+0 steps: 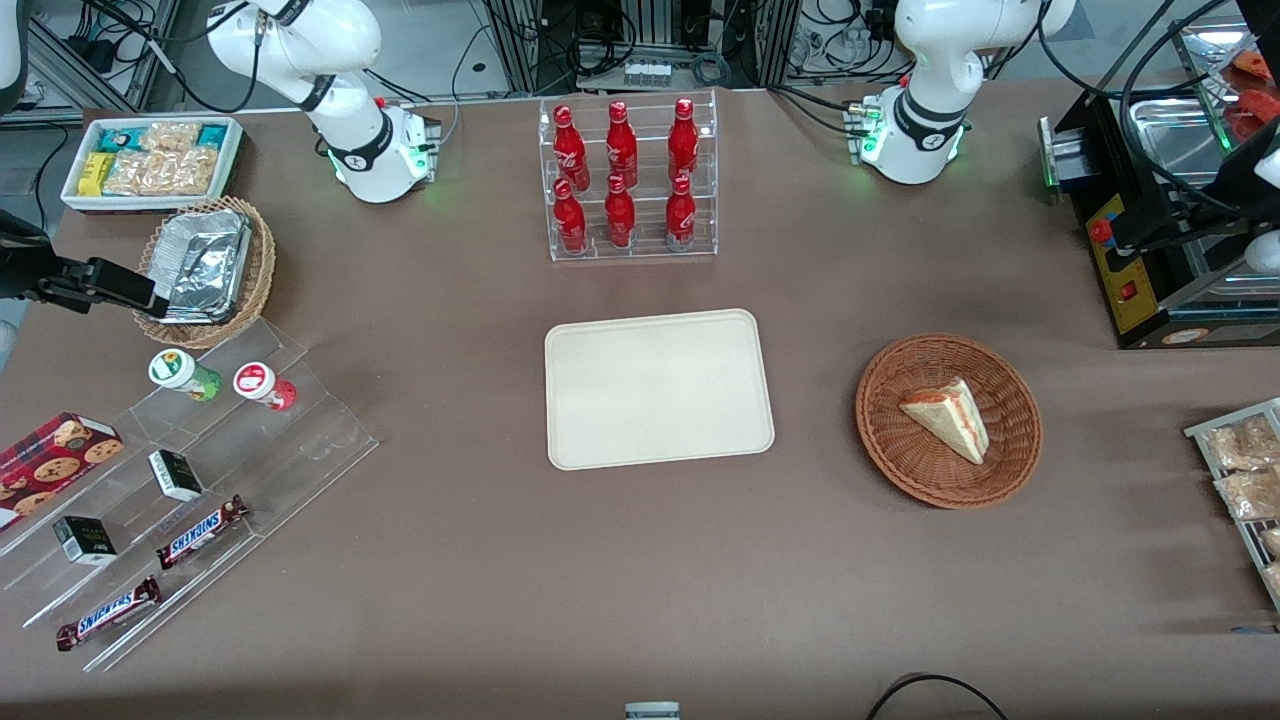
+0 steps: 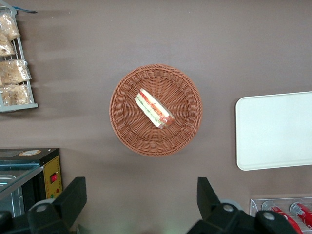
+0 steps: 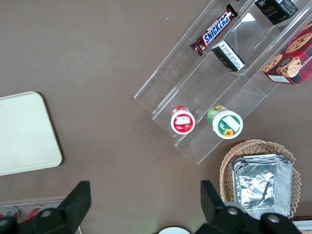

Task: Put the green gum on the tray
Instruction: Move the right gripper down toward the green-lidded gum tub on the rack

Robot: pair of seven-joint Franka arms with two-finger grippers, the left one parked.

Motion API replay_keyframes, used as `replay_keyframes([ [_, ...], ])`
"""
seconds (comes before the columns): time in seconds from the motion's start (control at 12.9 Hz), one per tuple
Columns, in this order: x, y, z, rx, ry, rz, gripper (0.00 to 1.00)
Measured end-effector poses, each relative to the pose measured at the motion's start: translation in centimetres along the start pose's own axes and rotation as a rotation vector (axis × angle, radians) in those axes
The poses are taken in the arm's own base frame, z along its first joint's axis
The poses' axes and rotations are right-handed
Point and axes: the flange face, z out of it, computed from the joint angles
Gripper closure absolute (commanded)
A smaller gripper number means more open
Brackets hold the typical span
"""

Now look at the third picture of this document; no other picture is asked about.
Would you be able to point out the red cola bottle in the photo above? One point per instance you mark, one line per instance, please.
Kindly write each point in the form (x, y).
(7, 212)

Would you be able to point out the red chocolate chip cookie box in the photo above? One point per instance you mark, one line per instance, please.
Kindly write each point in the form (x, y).
(292, 61)

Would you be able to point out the clear acrylic bottle rack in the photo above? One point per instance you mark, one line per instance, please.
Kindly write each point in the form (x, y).
(24, 203)

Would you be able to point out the red gum canister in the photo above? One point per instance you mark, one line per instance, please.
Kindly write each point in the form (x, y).
(182, 123)

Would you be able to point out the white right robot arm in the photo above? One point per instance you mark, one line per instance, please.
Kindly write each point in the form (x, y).
(174, 231)

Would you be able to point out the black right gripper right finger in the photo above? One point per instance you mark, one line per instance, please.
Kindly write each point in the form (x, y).
(214, 212)

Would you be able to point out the oval wicker basket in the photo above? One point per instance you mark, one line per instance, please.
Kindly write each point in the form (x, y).
(226, 165)

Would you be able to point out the Snickers chocolate bar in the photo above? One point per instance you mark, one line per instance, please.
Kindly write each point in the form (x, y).
(214, 30)

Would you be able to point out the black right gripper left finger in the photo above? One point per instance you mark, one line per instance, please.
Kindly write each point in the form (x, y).
(70, 209)

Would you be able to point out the cream rectangular plastic tray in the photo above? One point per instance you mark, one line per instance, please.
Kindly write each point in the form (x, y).
(24, 134)

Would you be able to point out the stack of aluminium foil trays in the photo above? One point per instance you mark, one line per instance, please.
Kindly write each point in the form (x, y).
(256, 187)

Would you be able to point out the small black box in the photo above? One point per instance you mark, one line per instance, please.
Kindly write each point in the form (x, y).
(228, 57)
(275, 12)

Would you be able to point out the clear acrylic stepped display stand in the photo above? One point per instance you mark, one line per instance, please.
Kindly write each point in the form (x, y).
(170, 73)

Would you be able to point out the green gum canister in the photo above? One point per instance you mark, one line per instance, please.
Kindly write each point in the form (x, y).
(226, 124)

